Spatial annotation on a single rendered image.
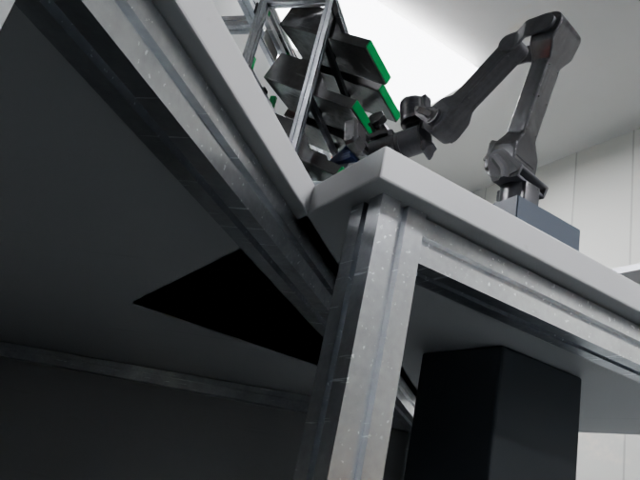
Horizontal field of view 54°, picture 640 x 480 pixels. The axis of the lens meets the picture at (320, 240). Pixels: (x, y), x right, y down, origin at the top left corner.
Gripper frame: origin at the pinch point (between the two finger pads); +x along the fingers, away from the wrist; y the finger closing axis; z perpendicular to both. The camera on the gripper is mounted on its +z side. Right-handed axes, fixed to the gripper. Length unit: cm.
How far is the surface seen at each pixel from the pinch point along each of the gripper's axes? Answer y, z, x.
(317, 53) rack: 11.5, 23.6, 2.0
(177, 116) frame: 72, -59, -28
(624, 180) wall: -249, 147, -47
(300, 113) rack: 10.4, 8.5, 6.3
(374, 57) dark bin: 3.5, 24.6, -8.1
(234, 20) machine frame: -17, 100, 57
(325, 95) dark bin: 7.8, 14.0, 1.9
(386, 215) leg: 54, -57, -33
